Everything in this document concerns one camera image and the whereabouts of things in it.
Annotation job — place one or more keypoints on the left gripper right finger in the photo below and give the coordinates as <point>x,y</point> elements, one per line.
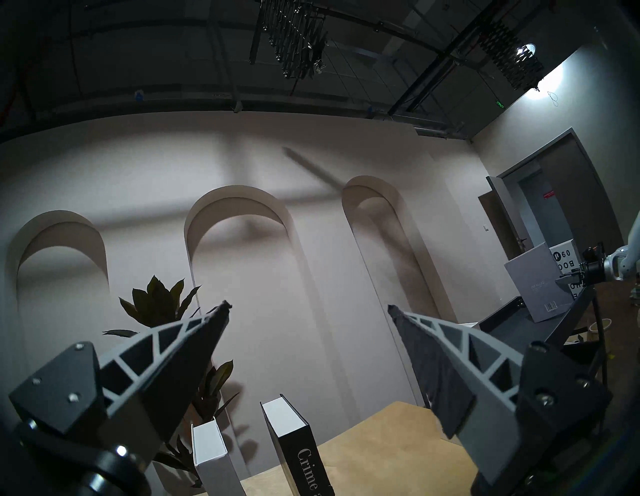
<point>440,370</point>

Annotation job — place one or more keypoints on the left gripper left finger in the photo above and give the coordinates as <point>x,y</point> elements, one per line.
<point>170,370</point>

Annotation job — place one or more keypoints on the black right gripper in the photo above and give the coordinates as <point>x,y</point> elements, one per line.
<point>593,265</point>

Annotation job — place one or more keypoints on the white Design Hotels yearbook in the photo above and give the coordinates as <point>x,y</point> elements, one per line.
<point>565,255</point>

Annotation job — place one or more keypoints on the grey Discontent book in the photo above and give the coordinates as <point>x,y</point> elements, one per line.
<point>537,280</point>

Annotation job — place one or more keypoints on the black Crime and Punishment book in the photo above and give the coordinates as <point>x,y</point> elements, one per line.
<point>295,450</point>

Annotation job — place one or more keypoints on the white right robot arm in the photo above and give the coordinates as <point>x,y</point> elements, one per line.
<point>625,255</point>

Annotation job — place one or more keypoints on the black metal shelf cart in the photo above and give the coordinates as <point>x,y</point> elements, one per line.
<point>530,325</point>

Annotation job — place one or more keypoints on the light wooden display table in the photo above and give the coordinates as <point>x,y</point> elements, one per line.
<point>390,450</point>

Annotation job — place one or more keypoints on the beige paper bucket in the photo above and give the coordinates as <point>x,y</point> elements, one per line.
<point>600,326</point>

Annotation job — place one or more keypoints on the dark green potted plant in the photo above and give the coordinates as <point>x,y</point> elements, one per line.
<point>155,305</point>

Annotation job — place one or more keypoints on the grey door with red sign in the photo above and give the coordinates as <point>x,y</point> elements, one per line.
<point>540,210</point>

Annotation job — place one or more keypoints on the grey Statue of Liberty book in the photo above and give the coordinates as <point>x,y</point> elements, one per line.
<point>210,450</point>

